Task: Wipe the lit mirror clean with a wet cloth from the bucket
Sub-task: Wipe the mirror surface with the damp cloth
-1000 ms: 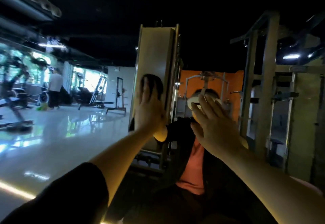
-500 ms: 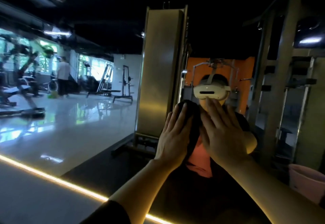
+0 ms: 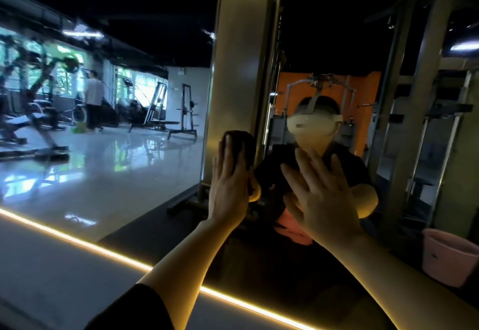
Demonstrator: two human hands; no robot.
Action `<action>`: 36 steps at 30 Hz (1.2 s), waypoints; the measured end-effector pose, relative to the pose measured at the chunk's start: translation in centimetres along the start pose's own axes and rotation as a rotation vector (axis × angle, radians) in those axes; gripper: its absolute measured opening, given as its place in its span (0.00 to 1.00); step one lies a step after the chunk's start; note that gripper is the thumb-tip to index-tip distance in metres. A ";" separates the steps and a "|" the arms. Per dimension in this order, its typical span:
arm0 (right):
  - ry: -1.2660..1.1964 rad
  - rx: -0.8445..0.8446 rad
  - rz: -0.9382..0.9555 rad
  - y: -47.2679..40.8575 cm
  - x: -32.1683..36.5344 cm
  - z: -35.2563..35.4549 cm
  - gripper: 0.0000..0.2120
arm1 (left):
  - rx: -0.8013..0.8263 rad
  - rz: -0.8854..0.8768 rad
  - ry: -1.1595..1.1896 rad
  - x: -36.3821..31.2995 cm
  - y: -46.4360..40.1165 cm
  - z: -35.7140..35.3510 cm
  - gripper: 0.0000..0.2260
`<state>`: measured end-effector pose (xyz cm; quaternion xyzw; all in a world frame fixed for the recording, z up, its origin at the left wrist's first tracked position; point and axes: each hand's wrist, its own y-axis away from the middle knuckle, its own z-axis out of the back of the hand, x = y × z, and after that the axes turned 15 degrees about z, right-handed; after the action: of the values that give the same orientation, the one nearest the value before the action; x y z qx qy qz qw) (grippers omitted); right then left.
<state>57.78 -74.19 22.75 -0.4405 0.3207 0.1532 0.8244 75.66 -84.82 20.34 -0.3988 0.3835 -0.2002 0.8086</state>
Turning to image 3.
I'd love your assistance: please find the person's right hand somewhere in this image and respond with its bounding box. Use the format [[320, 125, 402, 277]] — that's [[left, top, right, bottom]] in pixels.
[[280, 146, 366, 252]]

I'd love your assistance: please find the person's left hand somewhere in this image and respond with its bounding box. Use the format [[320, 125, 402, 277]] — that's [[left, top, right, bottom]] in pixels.
[[207, 134, 262, 231]]

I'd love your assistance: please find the person's right forearm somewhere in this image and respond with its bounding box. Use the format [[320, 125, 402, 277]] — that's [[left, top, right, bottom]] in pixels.
[[329, 231, 479, 330]]

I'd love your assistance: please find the dark brown cleaning cloth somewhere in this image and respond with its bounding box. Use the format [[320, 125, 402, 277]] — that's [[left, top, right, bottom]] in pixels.
[[223, 130, 257, 174]]

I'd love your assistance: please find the large wall mirror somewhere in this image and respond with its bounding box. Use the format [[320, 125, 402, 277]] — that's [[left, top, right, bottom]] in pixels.
[[0, 0, 479, 330]]

